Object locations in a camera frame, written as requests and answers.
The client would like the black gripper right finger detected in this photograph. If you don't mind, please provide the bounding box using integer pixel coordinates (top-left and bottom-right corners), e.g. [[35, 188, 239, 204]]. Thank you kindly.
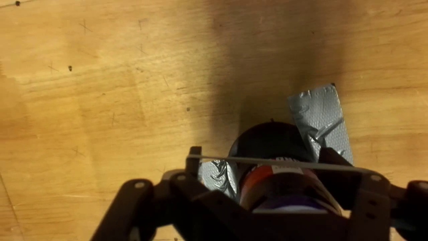
[[317, 147, 428, 241]]

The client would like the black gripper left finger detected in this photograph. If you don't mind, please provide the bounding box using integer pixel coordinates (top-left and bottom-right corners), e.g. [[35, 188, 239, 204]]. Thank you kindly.
[[90, 144, 211, 241]]

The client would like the grey elastic rubber band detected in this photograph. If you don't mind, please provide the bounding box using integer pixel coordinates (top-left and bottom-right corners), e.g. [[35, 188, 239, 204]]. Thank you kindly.
[[187, 152, 383, 176]]

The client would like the dark jar with purple lid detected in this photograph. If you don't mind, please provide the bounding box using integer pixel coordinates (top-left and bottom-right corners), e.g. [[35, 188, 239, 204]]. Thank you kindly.
[[227, 120, 348, 214]]

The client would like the grey duct tape strip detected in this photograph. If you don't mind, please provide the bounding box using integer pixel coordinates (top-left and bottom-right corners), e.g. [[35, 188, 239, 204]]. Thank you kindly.
[[197, 81, 356, 198]]

